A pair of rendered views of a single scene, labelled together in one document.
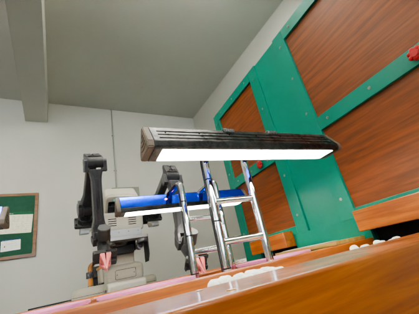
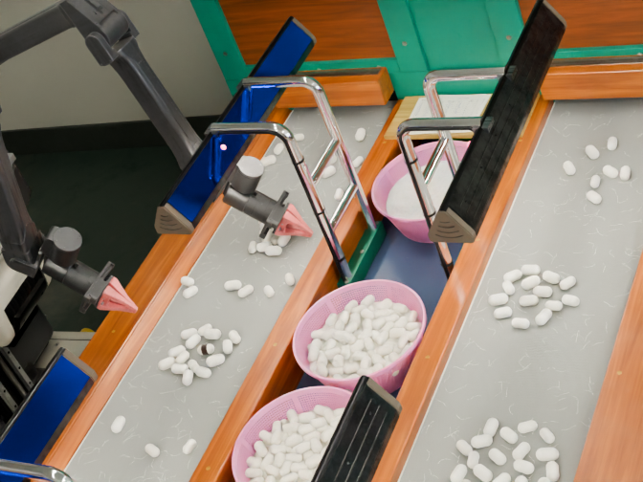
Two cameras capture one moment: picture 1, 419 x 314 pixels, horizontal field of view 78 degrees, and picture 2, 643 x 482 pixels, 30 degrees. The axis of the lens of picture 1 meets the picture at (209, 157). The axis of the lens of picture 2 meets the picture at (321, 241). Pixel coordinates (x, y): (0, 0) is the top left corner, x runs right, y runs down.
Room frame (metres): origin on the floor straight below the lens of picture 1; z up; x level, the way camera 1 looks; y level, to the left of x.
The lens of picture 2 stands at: (-0.79, 0.92, 2.30)
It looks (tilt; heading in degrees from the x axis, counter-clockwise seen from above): 37 degrees down; 337
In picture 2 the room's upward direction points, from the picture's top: 23 degrees counter-clockwise
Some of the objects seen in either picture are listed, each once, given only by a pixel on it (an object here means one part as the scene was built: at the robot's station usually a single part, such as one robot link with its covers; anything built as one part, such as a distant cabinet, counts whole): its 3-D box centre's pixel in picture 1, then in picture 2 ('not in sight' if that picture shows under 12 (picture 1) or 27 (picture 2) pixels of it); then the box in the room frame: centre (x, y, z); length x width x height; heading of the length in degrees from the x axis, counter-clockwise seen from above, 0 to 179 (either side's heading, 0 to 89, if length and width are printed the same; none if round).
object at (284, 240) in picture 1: (270, 243); (329, 87); (1.43, -0.21, 0.83); 0.30 x 0.06 x 0.07; 29
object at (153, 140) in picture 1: (253, 142); (499, 110); (0.68, -0.13, 1.08); 0.62 x 0.08 x 0.07; 119
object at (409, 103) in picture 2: (315, 247); (460, 116); (1.11, -0.33, 0.77); 0.33 x 0.15 x 0.01; 29
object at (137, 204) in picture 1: (187, 200); (236, 117); (1.17, 0.14, 1.08); 0.62 x 0.08 x 0.07; 119
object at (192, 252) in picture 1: (199, 237); (299, 186); (1.10, 0.11, 0.90); 0.20 x 0.19 x 0.45; 119
